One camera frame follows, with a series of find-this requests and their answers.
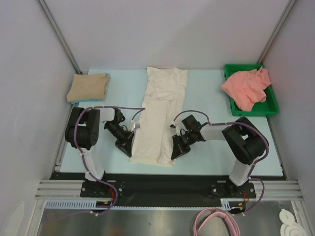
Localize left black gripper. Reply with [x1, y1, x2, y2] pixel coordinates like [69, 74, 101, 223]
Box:
[104, 122, 134, 157]

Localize cream white t shirt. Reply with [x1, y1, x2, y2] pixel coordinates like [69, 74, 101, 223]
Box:
[130, 67, 188, 167]

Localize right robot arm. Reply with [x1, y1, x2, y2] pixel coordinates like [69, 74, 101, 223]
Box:
[170, 115, 269, 197]

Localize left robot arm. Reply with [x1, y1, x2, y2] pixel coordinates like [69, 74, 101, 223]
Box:
[64, 106, 134, 197]

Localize folded tan t shirt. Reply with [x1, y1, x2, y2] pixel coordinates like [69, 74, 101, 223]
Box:
[66, 73, 111, 102]

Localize pink t shirt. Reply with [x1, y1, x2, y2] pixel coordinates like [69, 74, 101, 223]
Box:
[221, 67, 272, 112]

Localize green plastic bin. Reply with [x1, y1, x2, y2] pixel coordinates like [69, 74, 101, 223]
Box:
[224, 64, 279, 117]

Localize white round plastic parts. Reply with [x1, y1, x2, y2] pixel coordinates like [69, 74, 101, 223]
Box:
[279, 209, 308, 236]

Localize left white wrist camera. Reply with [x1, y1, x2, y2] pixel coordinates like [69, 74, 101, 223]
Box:
[128, 120, 141, 132]

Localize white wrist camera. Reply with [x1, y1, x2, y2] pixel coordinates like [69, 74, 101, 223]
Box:
[170, 120, 181, 135]
[128, 120, 141, 132]

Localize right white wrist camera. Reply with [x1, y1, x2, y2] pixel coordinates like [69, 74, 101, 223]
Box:
[170, 120, 181, 135]

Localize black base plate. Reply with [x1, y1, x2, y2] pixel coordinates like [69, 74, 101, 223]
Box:
[38, 172, 285, 207]

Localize pink coiled cable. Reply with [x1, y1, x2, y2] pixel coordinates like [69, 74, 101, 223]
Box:
[193, 208, 242, 236]

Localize slotted cable duct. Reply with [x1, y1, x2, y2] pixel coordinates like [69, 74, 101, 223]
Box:
[46, 200, 112, 210]

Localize aluminium frame rail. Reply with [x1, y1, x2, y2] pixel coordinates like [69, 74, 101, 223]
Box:
[35, 180, 304, 201]

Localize left aluminium corner post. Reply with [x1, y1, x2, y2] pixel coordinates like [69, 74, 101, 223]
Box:
[35, 0, 83, 74]

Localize aluminium corner post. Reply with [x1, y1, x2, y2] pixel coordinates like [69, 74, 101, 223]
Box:
[35, 0, 83, 74]
[256, 0, 298, 64]

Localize right aluminium corner post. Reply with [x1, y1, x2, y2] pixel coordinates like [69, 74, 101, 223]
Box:
[256, 0, 298, 64]

